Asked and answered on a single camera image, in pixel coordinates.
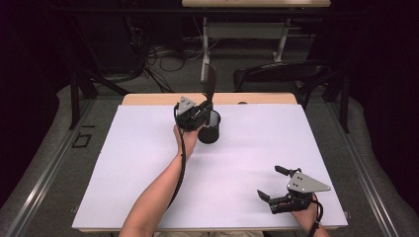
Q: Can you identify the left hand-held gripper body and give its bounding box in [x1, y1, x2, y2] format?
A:
[173, 96, 213, 133]

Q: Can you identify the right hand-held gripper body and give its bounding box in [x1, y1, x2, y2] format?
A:
[267, 168, 332, 215]

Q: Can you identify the black mesh pen holder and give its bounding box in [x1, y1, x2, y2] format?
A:
[197, 110, 222, 145]

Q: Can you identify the person's right hand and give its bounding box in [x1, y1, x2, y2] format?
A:
[289, 199, 320, 233]

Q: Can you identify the person's left hand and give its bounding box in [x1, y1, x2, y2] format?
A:
[173, 123, 201, 160]

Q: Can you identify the wooden table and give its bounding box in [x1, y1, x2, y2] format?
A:
[78, 92, 341, 233]

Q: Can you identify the white table board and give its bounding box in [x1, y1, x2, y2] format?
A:
[71, 104, 350, 231]

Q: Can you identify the black chair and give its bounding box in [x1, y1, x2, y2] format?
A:
[232, 59, 332, 102]

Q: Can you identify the white-legged wooden desk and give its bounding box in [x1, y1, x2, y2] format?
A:
[181, 0, 332, 84]

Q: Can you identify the black metal stand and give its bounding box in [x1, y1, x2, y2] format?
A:
[321, 63, 352, 134]
[66, 16, 131, 130]

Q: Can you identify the black horizontal metal bar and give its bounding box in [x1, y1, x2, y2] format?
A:
[48, 7, 364, 17]

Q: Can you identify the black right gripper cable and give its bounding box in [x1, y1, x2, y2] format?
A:
[307, 193, 326, 237]

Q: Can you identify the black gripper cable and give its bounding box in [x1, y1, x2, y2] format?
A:
[166, 104, 188, 210]
[307, 193, 326, 237]

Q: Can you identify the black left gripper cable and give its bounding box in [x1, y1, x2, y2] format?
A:
[166, 104, 188, 210]

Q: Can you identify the aluminium floor rail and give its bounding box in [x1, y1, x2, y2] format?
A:
[5, 98, 97, 237]
[324, 101, 400, 237]

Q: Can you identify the bundle of floor cables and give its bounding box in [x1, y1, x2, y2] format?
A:
[126, 15, 207, 94]

